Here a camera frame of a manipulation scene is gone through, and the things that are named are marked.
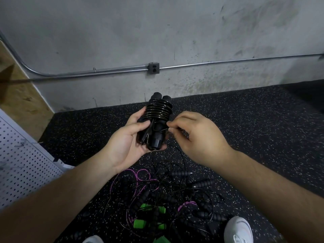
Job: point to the person's right hand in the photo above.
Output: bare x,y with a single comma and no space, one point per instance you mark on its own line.
202,141

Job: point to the white pegboard stand foot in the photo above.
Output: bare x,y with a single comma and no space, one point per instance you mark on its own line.
63,163

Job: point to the white shoe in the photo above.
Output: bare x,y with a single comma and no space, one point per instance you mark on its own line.
239,230
93,239

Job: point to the white left shoe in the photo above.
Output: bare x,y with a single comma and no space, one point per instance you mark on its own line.
93,239

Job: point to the grey electrical junction box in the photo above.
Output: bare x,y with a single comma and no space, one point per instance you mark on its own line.
153,68

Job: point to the person's left hand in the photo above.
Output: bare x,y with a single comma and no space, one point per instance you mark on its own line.
124,146

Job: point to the metal conduit pipe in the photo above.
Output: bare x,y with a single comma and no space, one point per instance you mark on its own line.
101,71

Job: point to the person's right forearm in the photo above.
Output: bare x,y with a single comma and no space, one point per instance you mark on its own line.
273,200

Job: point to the white pegboard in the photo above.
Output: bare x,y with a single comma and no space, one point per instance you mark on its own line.
23,169

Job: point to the white right shoe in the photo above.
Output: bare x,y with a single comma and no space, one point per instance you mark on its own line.
239,230

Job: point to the person's left forearm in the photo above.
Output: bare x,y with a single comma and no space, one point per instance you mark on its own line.
50,210

